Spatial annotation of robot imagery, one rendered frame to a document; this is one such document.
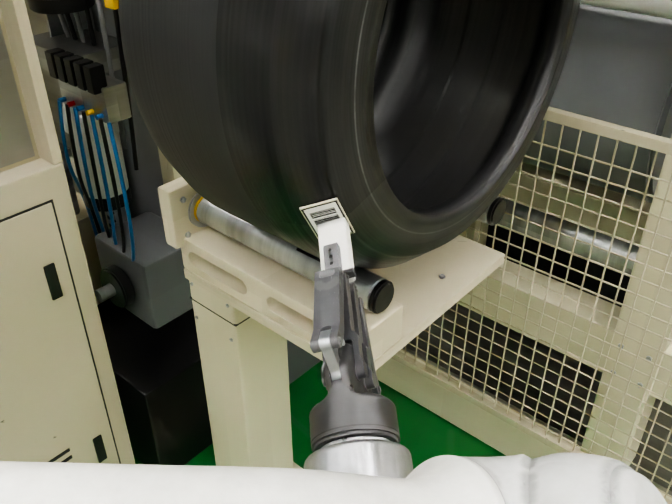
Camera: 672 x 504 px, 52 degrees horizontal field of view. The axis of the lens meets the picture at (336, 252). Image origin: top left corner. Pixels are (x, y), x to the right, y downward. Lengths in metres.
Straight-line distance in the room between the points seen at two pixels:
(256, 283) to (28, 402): 0.63
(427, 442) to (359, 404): 1.33
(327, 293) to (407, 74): 0.63
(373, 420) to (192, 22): 0.39
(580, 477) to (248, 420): 1.10
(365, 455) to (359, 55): 0.34
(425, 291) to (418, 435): 0.92
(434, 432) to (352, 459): 1.38
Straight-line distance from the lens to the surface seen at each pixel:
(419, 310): 1.00
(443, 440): 1.91
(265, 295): 0.96
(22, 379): 1.41
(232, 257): 1.00
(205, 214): 1.03
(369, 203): 0.72
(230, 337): 1.30
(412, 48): 1.18
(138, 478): 0.37
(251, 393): 1.40
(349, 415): 0.57
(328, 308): 0.60
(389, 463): 0.55
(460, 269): 1.09
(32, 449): 1.52
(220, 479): 0.36
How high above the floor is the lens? 1.42
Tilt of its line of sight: 33 degrees down
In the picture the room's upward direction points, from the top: straight up
